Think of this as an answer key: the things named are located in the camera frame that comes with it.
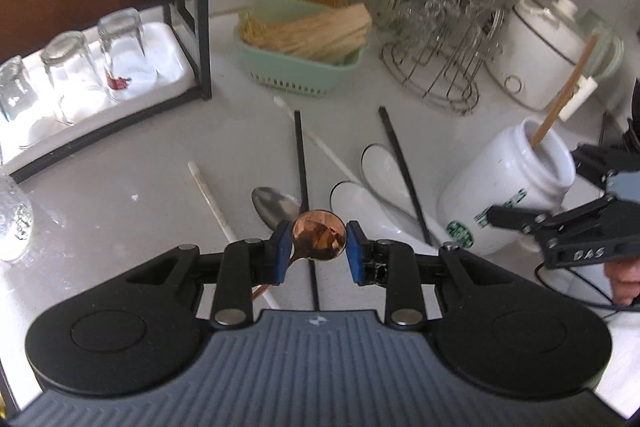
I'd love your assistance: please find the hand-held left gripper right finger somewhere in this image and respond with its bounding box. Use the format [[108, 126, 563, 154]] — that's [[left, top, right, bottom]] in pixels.
[[346, 221, 498, 330]]

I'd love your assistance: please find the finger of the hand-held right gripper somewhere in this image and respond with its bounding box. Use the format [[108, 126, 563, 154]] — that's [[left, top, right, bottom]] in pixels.
[[570, 143, 640, 188], [486, 196, 610, 237]]

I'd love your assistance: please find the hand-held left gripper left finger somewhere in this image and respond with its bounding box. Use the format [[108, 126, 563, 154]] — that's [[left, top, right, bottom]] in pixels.
[[125, 220, 293, 329]]

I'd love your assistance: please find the white ceramic jar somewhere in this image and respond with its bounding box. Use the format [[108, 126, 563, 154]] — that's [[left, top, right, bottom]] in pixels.
[[436, 116, 577, 257]]

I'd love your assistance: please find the copper spoon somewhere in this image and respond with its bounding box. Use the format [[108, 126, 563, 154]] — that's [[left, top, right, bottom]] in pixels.
[[250, 208, 348, 303]]

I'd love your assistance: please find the white ceramic spoon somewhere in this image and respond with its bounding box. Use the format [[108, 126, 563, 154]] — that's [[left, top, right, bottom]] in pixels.
[[329, 181, 451, 254], [360, 143, 441, 243]]

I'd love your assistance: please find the steel spoon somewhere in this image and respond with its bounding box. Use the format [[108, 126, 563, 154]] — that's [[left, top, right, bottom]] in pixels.
[[251, 187, 301, 233]]

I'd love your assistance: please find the wooden chopstick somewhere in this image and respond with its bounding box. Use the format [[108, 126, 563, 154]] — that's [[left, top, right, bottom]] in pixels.
[[531, 34, 598, 148]]

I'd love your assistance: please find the white chopstick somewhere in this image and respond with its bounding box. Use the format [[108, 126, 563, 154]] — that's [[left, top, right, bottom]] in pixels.
[[187, 162, 281, 309], [272, 97, 363, 185]]

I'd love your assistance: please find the black chopstick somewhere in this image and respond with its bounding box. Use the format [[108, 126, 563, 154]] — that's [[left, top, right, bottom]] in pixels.
[[378, 107, 435, 245], [294, 109, 321, 312]]

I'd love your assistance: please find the person's right hand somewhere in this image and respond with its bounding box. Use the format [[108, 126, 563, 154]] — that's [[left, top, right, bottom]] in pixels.
[[604, 257, 640, 307]]

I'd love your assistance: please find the pale ceramic bowl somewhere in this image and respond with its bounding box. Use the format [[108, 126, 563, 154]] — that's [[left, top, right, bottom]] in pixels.
[[580, 9, 626, 78]]

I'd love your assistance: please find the white electric cooker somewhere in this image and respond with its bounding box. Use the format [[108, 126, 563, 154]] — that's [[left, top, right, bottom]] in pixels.
[[485, 0, 626, 112]]

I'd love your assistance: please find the green plastic basket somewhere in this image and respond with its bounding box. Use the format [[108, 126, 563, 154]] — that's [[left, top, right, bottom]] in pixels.
[[233, 0, 371, 98]]

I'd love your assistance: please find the glass goblet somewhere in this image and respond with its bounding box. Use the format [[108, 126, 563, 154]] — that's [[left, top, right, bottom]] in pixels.
[[395, 0, 441, 52], [430, 0, 501, 58]]

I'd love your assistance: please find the white drip tray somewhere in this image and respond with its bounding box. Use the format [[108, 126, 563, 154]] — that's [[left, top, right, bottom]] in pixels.
[[0, 22, 198, 175]]

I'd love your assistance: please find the bundle of thin wooden sticks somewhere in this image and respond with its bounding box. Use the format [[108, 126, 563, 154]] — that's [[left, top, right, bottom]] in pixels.
[[240, 4, 373, 62]]

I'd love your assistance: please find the clear drinking glass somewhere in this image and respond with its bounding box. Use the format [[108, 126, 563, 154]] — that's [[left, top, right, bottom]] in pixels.
[[97, 8, 151, 102], [0, 55, 43, 148], [40, 31, 103, 125]]

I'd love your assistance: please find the black metal dish rack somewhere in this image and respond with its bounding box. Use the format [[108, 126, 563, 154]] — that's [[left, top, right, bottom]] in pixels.
[[0, 0, 238, 185]]

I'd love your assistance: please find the tall textured glass mug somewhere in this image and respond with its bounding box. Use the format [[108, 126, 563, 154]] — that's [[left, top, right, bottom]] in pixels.
[[0, 172, 35, 263]]

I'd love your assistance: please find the black cable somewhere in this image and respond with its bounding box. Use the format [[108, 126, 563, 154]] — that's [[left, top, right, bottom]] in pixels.
[[534, 264, 640, 313]]

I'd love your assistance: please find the wire cup rack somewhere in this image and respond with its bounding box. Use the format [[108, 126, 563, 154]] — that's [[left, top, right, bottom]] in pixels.
[[380, 0, 506, 115]]

